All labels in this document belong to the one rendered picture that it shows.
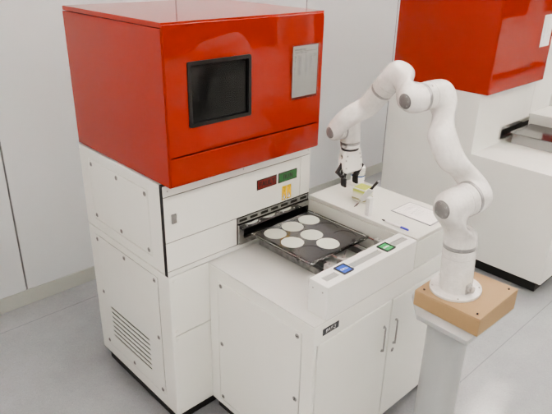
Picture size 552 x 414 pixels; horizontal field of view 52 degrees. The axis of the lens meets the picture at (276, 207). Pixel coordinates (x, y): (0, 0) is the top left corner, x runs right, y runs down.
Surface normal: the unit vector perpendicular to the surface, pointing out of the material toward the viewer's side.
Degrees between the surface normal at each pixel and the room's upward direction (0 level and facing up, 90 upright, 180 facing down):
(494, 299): 4
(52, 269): 90
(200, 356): 90
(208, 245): 90
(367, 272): 90
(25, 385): 0
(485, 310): 4
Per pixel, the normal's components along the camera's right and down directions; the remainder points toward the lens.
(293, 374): -0.73, 0.27
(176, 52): 0.69, 0.31
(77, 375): 0.02, -0.91
